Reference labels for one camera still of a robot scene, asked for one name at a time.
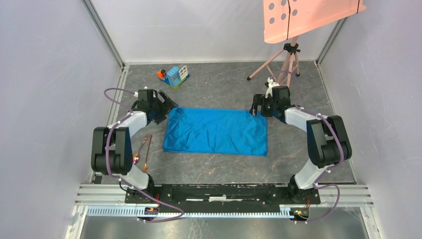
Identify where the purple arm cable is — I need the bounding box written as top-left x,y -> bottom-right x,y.
104,88 -> 185,224
277,70 -> 345,225

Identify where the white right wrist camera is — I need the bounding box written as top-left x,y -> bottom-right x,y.
265,77 -> 279,98

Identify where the pink music stand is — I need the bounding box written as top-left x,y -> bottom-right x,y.
246,0 -> 367,86

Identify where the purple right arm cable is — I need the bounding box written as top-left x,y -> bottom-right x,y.
277,70 -> 345,225

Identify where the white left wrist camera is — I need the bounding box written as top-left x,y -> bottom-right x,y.
134,87 -> 148,97

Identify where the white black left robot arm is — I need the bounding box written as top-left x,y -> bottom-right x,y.
91,89 -> 178,203

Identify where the copper metallic fork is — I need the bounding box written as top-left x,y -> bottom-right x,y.
141,134 -> 152,173

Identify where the colourful toy block house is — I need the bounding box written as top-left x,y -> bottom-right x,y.
156,65 -> 190,89

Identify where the pink purple metallic spoon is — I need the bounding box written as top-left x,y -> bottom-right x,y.
133,134 -> 151,164

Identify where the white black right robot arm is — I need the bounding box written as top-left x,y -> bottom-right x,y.
249,86 -> 352,203

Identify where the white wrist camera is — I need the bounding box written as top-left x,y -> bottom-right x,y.
265,77 -> 279,98
134,87 -> 148,97

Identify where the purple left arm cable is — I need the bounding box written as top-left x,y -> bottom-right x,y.
104,88 -> 185,224

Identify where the blue cloth napkin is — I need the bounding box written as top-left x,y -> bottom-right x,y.
163,107 -> 268,156

